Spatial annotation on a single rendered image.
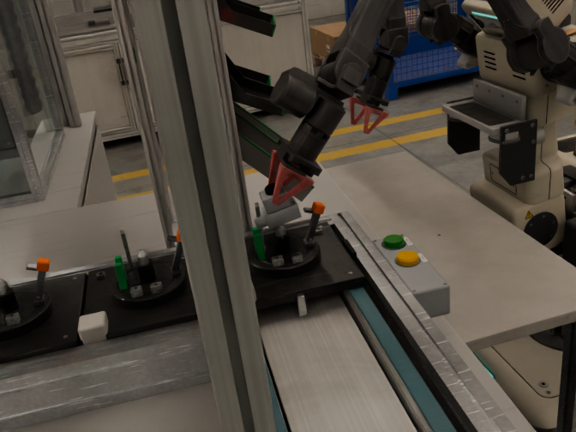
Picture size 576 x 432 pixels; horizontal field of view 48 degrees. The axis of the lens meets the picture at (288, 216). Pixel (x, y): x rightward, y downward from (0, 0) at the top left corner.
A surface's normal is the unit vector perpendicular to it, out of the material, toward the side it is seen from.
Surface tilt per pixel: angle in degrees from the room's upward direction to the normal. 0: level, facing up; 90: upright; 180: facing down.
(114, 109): 90
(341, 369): 0
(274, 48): 90
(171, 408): 0
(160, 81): 90
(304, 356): 0
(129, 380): 90
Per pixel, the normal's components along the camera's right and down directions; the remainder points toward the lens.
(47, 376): 0.22, 0.40
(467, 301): -0.11, -0.90
